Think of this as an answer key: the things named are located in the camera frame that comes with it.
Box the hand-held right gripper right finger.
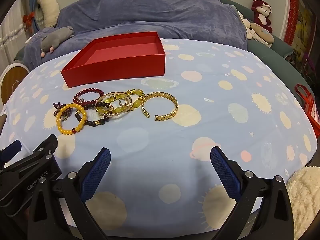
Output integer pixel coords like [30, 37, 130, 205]
[210, 146, 295, 240]

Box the green sofa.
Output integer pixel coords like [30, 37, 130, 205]
[219, 0, 316, 101]

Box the red bag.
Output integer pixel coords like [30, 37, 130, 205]
[294, 83, 320, 137]

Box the black bead bracelet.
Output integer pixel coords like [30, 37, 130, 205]
[74, 100, 111, 128]

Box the beige cookie plush cushion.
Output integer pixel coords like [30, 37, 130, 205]
[250, 22, 275, 46]

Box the red ribbon bow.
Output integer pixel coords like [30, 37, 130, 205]
[23, 12, 38, 27]

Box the thin gold bangle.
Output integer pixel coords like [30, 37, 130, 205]
[96, 92, 134, 117]

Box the red cardboard box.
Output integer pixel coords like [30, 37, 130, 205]
[60, 31, 166, 88]

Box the white fluffy rug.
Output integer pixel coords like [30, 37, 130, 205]
[285, 166, 320, 240]

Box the purple beaded flower ornament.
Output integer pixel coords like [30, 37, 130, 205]
[52, 102, 69, 118]

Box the small white plush toy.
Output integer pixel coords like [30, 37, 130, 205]
[237, 11, 254, 39]

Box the yellow-green bead bracelet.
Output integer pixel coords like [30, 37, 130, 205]
[97, 88, 146, 117]

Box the grey plush mouse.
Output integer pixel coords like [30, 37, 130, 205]
[40, 26, 74, 58]

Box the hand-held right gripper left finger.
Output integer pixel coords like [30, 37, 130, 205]
[26, 147, 112, 240]

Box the gold leaf cuff bracelet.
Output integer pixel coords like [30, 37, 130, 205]
[141, 92, 179, 122]

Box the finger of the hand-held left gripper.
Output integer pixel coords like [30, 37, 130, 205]
[14, 134, 58, 174]
[0, 140, 22, 170]

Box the white sheer curtain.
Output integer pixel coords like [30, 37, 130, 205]
[0, 4, 33, 57]

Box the blue curtain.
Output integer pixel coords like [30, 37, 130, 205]
[25, 0, 45, 33]

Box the light blue planet bedsheet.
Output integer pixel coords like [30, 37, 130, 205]
[0, 38, 318, 233]

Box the white long plush toy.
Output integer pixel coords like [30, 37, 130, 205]
[37, 0, 60, 28]

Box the red wall poster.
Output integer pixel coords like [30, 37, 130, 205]
[284, 0, 320, 61]

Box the red monkey plush toy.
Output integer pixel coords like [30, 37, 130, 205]
[251, 0, 273, 33]

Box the orange bead bracelet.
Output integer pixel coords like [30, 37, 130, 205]
[56, 104, 88, 135]

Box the blue-grey plush blanket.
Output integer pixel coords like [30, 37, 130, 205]
[24, 0, 248, 71]

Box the dark red bead bracelet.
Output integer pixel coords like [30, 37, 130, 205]
[73, 88, 105, 109]

